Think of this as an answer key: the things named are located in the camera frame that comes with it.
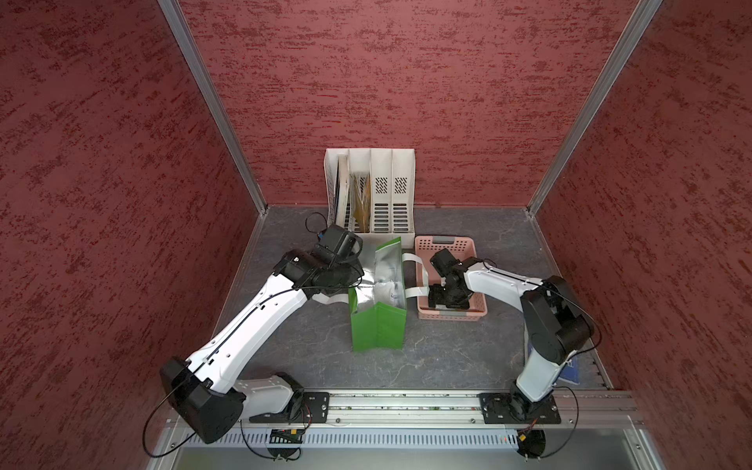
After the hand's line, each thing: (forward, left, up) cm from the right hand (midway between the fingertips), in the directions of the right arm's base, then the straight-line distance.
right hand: (442, 308), depth 92 cm
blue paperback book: (-19, -34, -2) cm, 39 cm away
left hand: (-1, +26, +22) cm, 34 cm away
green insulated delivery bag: (+1, +21, +3) cm, 21 cm away
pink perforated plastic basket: (+22, +3, +4) cm, 23 cm away
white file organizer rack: (+49, +23, +6) cm, 55 cm away
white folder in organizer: (+32, +32, +19) cm, 50 cm away
